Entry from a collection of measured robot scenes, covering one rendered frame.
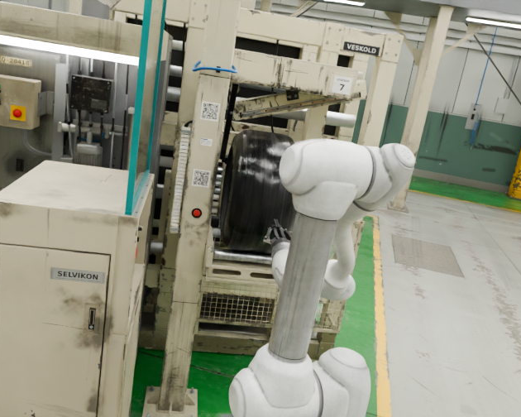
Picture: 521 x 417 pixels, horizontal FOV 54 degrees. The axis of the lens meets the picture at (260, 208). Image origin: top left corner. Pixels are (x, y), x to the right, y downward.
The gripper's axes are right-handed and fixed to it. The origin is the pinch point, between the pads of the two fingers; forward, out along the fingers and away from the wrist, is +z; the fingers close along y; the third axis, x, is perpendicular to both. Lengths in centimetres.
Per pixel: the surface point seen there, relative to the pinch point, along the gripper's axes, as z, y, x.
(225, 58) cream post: 39, 27, -54
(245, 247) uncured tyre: 17.6, 7.7, 20.6
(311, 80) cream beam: 64, -16, -47
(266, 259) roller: 19.4, -3.2, 26.3
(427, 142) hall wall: 824, -465, 158
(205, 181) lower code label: 31.2, 28.1, -2.4
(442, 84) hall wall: 848, -467, 39
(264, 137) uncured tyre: 34.2, 5.7, -24.8
